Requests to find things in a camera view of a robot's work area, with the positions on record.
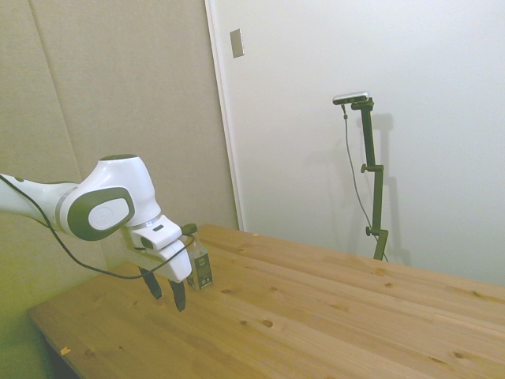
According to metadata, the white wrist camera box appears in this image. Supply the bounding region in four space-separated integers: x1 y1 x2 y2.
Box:
129 216 183 250

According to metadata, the dark green camera stand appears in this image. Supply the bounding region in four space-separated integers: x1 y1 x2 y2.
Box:
350 98 390 261

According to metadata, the silver exterior camera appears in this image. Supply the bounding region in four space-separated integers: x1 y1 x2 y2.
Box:
332 91 371 106

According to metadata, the clear bottle with dark label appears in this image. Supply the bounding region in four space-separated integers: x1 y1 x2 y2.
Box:
185 235 215 292

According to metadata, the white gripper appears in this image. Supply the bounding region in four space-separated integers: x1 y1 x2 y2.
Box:
120 227 193 313

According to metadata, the grey wall switch plate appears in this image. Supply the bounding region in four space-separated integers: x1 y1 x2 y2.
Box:
230 28 245 59

